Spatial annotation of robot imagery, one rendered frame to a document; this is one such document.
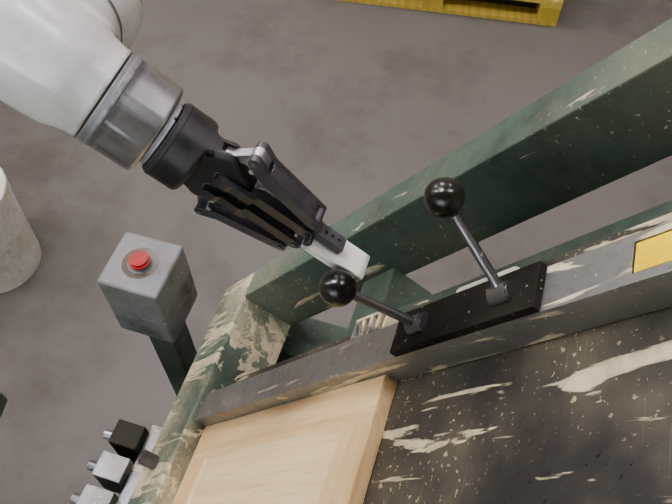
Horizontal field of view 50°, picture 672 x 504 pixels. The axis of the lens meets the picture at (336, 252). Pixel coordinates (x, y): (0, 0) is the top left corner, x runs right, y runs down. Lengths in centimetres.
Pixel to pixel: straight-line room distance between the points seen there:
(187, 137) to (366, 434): 37
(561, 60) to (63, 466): 240
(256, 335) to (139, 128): 74
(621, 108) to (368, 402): 41
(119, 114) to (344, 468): 43
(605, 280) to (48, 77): 47
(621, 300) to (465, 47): 264
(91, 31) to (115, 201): 208
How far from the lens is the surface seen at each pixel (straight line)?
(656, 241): 61
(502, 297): 67
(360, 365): 84
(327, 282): 70
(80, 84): 63
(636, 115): 80
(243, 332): 131
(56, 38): 63
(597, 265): 64
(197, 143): 65
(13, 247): 247
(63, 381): 238
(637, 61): 78
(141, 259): 136
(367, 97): 294
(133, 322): 147
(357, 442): 81
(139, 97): 64
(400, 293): 107
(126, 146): 64
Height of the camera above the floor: 204
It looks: 56 degrees down
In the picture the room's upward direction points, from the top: straight up
